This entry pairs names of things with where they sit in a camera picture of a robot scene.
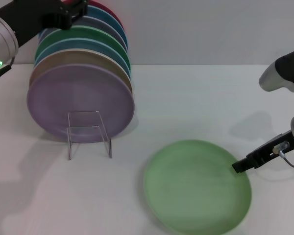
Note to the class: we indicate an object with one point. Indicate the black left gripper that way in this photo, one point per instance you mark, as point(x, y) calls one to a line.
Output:
point(31, 19)

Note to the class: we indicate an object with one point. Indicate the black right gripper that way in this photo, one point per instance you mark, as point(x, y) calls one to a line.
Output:
point(272, 149)

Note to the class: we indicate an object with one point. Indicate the light green plate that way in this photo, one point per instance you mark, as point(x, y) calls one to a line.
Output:
point(196, 188)

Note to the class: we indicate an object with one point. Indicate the dark green plate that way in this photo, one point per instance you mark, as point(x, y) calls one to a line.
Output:
point(88, 33)

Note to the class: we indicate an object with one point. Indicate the grey purple plate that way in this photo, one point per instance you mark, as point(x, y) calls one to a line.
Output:
point(98, 24)

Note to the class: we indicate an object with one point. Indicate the teal plate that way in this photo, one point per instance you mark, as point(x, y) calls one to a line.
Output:
point(73, 44)

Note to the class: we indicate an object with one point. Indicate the blue plate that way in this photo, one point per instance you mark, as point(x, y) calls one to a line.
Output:
point(105, 16)

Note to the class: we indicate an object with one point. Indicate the red plate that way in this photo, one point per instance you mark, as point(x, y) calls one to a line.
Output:
point(112, 13)

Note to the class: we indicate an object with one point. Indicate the tan plate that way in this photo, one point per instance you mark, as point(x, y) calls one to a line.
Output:
point(71, 57)

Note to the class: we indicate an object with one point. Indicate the lilac plate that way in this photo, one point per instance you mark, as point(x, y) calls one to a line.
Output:
point(63, 98)

